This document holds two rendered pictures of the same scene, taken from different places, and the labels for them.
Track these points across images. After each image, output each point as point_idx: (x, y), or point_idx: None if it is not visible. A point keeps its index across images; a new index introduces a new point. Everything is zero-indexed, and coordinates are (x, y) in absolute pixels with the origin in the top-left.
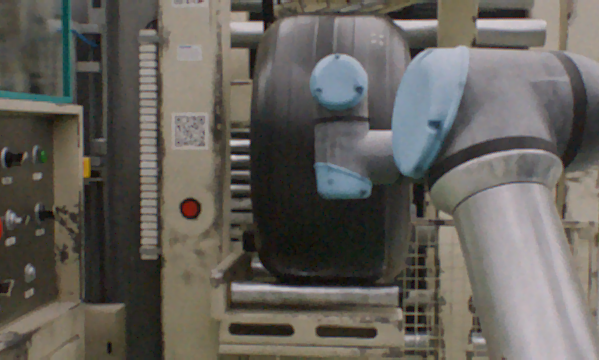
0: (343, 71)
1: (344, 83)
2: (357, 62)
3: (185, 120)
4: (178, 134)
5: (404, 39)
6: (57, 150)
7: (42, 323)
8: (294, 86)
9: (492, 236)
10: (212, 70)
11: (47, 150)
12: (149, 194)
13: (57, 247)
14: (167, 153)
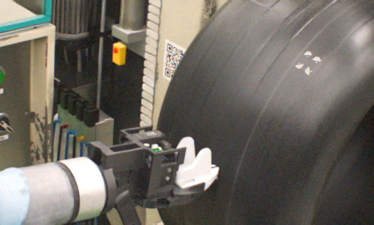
0: None
1: None
2: (0, 199)
3: (175, 52)
4: (168, 64)
5: (367, 64)
6: (35, 62)
7: None
8: (188, 94)
9: None
10: (201, 7)
11: (17, 65)
12: (147, 111)
13: (34, 146)
14: (158, 79)
